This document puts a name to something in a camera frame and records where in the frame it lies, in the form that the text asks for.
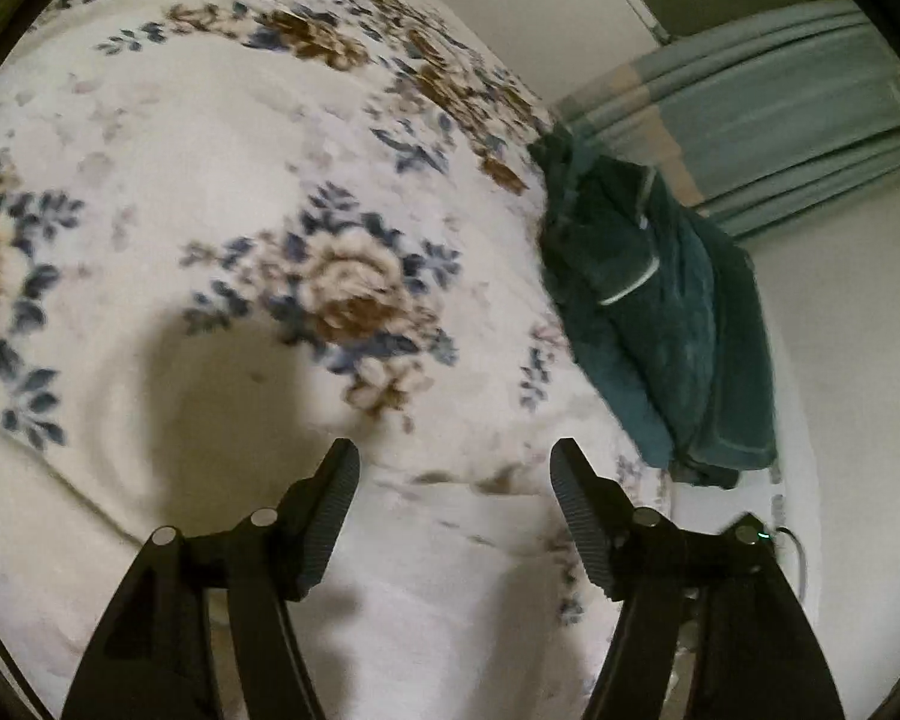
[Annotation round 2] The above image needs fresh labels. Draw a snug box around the white knit sweater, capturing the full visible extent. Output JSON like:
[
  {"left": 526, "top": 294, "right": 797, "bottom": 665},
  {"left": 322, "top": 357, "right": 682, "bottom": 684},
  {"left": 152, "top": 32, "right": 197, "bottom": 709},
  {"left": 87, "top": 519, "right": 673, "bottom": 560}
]
[{"left": 289, "top": 461, "right": 617, "bottom": 718}]

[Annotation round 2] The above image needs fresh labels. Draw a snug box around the floral bed blanket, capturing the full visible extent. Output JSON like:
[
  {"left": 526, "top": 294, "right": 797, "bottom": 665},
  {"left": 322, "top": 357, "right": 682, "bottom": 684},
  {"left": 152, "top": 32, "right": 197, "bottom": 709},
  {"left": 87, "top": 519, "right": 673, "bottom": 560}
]
[{"left": 0, "top": 0, "right": 668, "bottom": 710}]

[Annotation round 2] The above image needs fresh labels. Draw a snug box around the right teal curtain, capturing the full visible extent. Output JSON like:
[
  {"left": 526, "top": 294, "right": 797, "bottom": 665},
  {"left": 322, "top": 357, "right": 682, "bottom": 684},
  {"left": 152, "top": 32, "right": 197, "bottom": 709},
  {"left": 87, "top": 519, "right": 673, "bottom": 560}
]
[{"left": 556, "top": 0, "right": 900, "bottom": 239}]

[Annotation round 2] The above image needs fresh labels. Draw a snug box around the dark green folded quilt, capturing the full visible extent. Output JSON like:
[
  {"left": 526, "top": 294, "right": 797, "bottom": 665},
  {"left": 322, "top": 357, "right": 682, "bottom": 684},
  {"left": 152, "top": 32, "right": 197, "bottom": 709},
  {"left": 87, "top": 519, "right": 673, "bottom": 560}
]
[{"left": 530, "top": 128, "right": 777, "bottom": 489}]

